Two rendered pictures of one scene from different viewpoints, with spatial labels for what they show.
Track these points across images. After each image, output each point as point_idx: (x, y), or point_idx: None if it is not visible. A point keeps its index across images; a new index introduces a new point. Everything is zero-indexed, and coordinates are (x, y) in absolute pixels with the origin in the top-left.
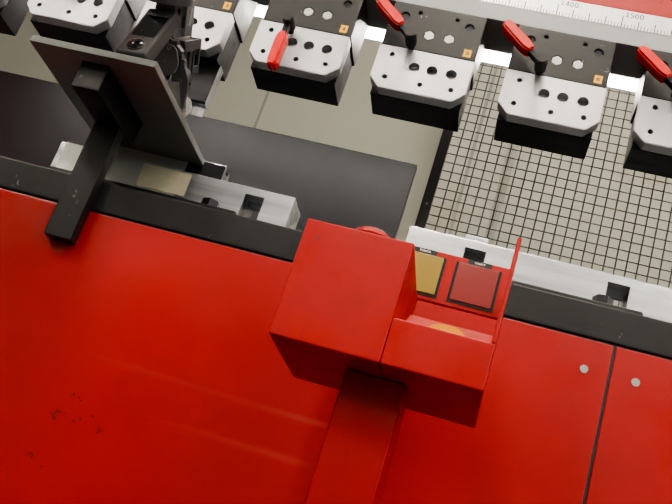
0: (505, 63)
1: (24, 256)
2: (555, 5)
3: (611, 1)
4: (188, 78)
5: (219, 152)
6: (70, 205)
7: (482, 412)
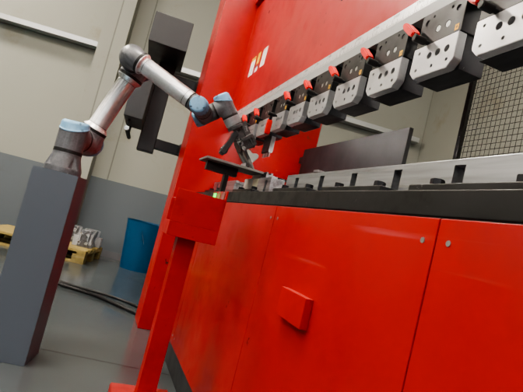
0: None
1: None
2: (326, 60)
3: (338, 46)
4: (243, 149)
5: (355, 152)
6: None
7: (254, 240)
